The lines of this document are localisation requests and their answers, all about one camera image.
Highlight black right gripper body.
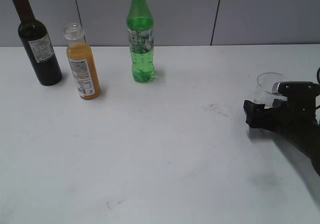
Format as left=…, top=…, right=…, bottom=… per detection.
left=266, top=81, right=320, bottom=174

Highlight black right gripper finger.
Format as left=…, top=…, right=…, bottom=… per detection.
left=243, top=100, right=270, bottom=128

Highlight transparent plastic cup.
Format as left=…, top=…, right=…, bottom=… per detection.
left=253, top=72, right=291, bottom=108

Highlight orange juice bottle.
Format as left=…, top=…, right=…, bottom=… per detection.
left=63, top=23, right=101, bottom=100

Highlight green soda bottle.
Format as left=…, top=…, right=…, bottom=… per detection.
left=126, top=0, right=155, bottom=83

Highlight dark red wine bottle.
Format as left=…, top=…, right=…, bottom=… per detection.
left=12, top=0, right=63, bottom=86

